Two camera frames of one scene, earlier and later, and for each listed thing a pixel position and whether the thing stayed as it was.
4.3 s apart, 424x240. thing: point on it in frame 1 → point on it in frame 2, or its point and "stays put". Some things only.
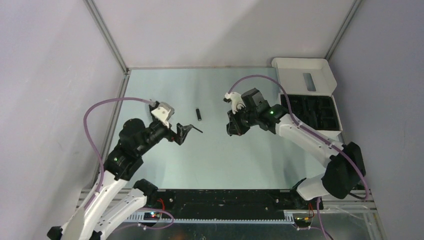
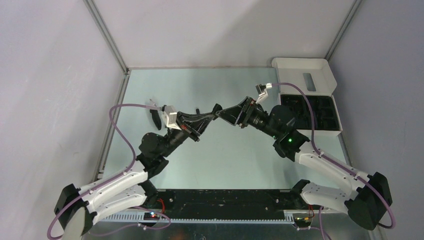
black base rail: (167, 201) stays put
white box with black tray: (310, 84) stays put
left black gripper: (182, 132) → (194, 125)
